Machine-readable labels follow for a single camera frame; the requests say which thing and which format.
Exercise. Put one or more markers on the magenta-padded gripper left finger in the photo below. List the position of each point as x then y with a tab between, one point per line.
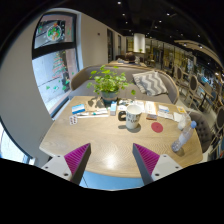
77	159

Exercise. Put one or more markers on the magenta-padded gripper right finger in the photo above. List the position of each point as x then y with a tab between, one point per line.
146	160

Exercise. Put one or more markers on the clear blue-capped water bottle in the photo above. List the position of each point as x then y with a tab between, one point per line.
183	136

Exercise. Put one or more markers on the flat round red coaster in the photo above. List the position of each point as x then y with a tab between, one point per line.
157	127

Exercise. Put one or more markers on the pill blister pack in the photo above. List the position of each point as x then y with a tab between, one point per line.
73	120

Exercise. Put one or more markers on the white tube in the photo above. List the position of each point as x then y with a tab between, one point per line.
91	115

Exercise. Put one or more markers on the blue card pack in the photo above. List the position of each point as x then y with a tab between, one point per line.
78	109

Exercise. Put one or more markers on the white leaflet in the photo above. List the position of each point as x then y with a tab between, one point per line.
165	112

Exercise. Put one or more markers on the clear plastic cup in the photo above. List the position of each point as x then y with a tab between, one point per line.
182	122

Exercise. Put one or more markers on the white napkin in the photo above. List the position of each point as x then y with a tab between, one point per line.
177	117

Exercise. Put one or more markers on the printed paper sheet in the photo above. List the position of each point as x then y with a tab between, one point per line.
140	105

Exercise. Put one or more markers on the yellow square card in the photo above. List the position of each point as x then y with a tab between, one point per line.
181	109

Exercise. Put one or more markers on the small light blue carton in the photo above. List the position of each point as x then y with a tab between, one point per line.
113	108

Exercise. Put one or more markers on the grey tufted chair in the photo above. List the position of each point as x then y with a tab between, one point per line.
201	131

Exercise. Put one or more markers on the grey curved sofa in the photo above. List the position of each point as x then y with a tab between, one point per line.
83	90

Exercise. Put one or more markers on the grey white chevron cushion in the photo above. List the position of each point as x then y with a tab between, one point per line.
150	83

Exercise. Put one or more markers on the green potted plant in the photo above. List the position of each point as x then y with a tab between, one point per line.
108	83

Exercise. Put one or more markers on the group of dining chairs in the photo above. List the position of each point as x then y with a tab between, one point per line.
193	85

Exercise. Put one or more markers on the christmas tree window decal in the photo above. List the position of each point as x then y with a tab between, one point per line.
59	65

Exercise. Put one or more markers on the person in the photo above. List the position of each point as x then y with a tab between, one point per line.
131	58

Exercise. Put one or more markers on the round food window poster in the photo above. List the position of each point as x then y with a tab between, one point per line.
54	32

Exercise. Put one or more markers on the group of ceiling lights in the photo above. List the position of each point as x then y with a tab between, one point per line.
124	14

